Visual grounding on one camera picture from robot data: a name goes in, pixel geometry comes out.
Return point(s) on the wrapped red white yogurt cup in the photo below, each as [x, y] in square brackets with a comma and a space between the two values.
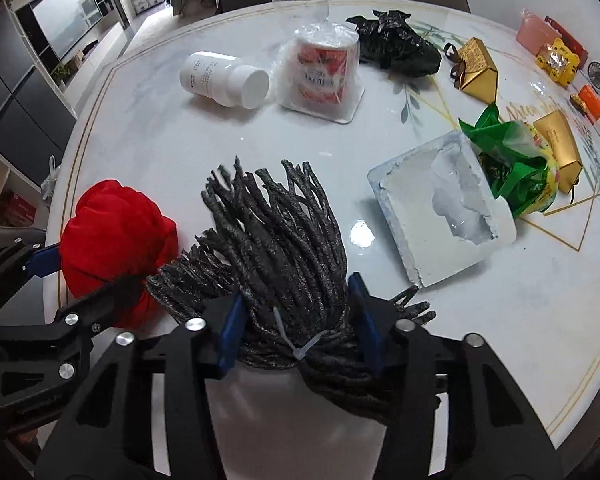
[320, 70]

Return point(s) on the pink box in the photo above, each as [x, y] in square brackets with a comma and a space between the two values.
[532, 35]

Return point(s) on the white plastic bag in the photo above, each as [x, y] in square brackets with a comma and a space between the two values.
[51, 177]

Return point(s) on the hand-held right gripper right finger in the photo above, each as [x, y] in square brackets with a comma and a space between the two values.
[364, 320]

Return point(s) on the white plastic bottle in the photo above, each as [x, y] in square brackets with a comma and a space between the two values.
[215, 77]

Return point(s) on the dark cabinet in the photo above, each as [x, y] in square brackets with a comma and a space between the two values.
[10, 90]

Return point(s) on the white television console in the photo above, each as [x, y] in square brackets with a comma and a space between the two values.
[100, 55]

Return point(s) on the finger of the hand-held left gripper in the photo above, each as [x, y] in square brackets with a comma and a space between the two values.
[42, 262]
[110, 297]

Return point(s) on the green plastic bag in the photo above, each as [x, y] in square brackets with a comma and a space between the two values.
[509, 160]

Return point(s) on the black plastic bag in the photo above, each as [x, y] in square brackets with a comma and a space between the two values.
[394, 45]

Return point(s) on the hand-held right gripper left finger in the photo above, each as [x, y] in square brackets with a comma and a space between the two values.
[232, 332]

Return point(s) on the red cloth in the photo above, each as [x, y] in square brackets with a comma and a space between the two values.
[115, 230]

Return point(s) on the white open shelf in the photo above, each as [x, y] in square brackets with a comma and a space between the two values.
[0, 160]

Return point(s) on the orange box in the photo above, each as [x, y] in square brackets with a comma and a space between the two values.
[592, 102]

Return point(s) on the television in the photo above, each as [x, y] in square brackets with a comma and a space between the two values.
[65, 15]

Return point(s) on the yellow packet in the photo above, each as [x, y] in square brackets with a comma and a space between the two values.
[559, 62]

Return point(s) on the clear glass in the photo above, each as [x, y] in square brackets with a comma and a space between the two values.
[300, 5]

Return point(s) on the white foam tray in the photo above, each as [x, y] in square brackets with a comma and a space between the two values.
[419, 220]

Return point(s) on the gold gift box brown ribbon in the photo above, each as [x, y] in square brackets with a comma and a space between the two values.
[479, 72]

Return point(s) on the red box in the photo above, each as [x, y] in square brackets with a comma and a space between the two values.
[17, 205]

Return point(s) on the potted green plant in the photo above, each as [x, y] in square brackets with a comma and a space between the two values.
[60, 72]

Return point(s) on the red packet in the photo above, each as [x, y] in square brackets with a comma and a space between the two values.
[572, 42]

